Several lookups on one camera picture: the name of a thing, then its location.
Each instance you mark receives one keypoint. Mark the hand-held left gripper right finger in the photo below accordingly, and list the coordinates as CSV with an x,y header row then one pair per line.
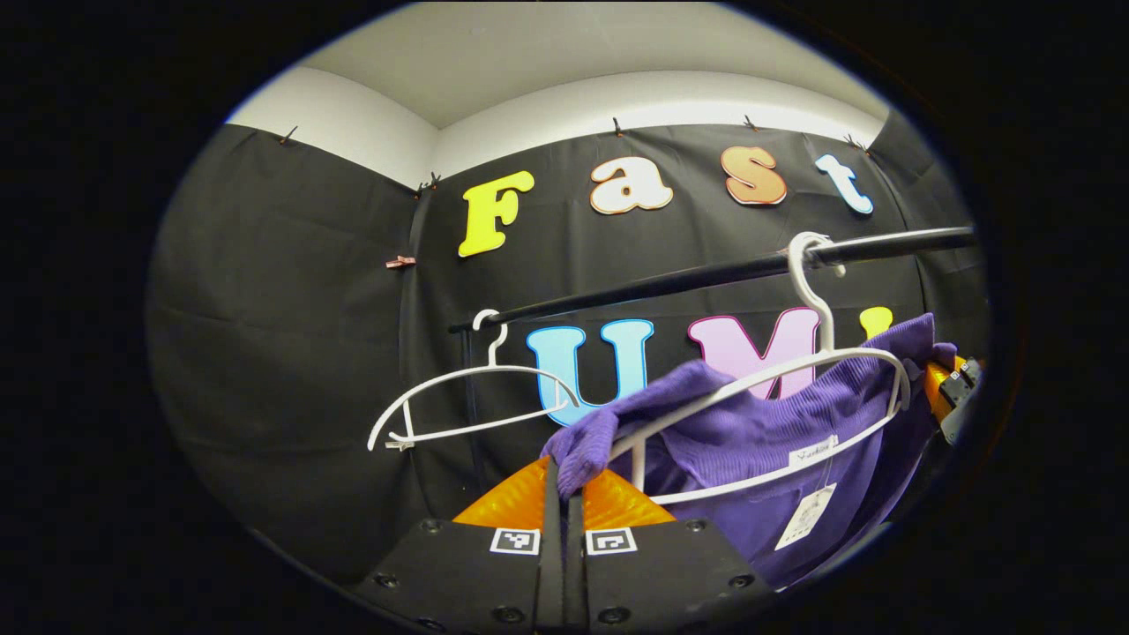
x,y
575,582

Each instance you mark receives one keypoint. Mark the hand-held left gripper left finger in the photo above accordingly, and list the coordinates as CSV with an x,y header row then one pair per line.
x,y
551,582

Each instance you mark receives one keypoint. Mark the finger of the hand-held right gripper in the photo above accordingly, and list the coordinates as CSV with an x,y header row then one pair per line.
x,y
957,397

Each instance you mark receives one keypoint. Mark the purple ribbed shirt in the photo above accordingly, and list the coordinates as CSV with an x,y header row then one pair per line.
x,y
758,423

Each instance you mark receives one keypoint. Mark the white clothes hanger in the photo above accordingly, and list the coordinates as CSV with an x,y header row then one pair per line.
x,y
499,346
796,260

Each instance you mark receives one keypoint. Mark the empty white clothes hanger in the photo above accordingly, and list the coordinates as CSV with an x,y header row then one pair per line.
x,y
499,346

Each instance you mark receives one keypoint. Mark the black clothes rack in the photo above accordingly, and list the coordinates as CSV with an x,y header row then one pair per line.
x,y
706,275

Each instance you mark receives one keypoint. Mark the black backdrop cloth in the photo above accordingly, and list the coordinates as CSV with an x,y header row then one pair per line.
x,y
291,353

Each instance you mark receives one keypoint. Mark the pink clip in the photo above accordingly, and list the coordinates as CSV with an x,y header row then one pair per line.
x,y
400,261

